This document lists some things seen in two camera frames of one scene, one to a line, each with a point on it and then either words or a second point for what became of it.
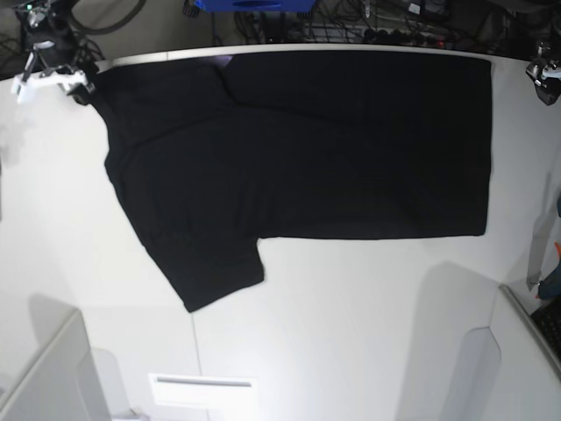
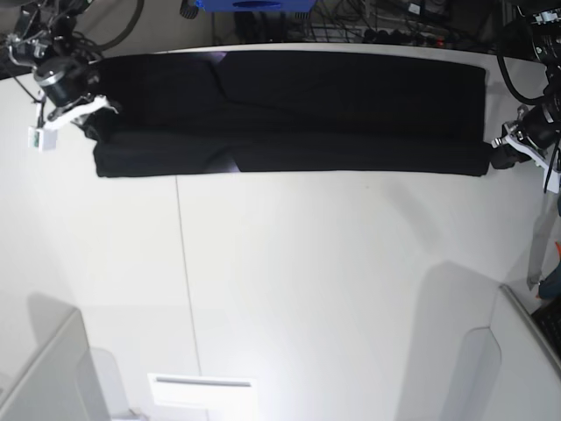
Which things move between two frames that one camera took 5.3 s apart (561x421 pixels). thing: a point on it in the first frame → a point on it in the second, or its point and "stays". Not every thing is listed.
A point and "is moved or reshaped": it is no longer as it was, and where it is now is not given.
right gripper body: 545,72 → 536,129
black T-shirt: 211,154 is moved or reshaped
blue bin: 255,6 stays
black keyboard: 548,319 stays
